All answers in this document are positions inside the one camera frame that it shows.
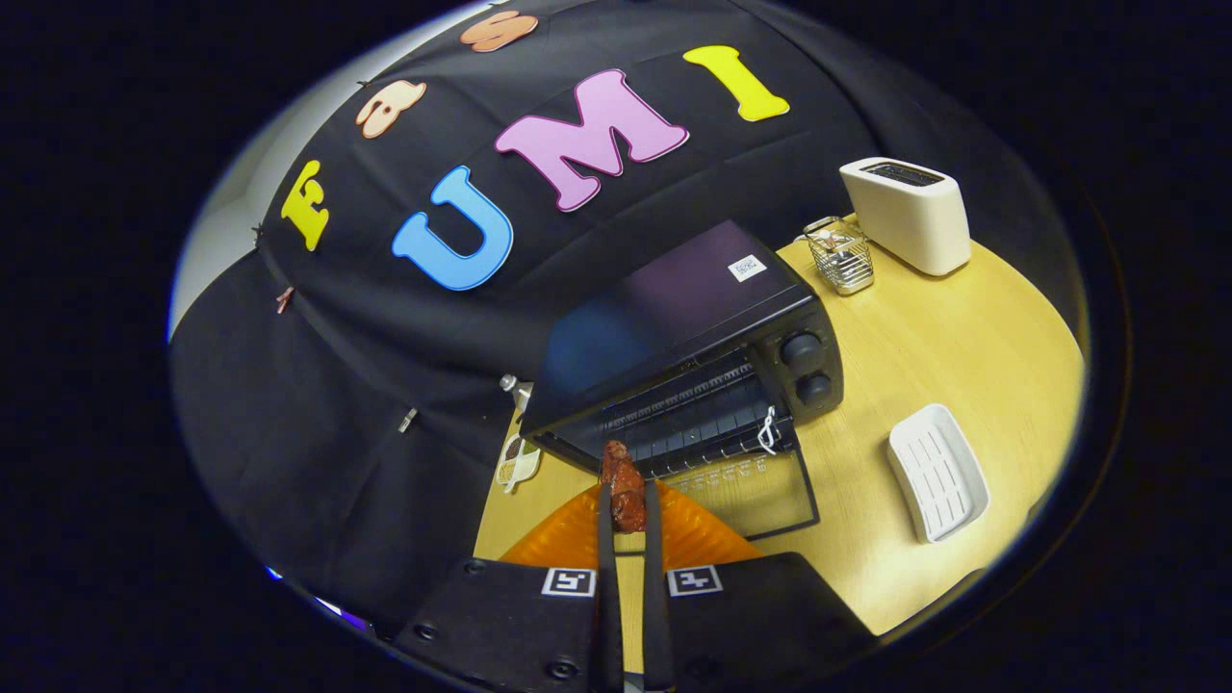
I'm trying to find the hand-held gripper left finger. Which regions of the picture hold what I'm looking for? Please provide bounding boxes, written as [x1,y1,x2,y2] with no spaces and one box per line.
[395,481,625,693]

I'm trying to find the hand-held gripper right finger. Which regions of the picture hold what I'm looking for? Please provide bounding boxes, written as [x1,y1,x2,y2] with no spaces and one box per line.
[643,479,877,693]

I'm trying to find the brown meat piece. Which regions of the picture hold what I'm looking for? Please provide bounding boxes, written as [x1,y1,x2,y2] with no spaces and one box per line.
[599,440,648,534]

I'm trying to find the black toaster oven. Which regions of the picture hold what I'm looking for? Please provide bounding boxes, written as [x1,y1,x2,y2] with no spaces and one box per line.
[520,219,846,542]

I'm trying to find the white bread toaster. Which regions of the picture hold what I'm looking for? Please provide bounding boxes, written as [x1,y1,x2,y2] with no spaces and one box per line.
[839,157,973,277]

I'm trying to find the divided white spice dish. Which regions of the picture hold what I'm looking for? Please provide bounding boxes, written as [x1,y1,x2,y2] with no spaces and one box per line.
[495,435,543,495]

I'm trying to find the white ribbed tray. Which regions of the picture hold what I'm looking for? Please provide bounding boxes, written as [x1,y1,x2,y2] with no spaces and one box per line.
[886,403,991,545]

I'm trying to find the wire mesh basket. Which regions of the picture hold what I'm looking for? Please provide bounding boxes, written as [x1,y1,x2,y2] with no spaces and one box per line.
[801,217,876,296]

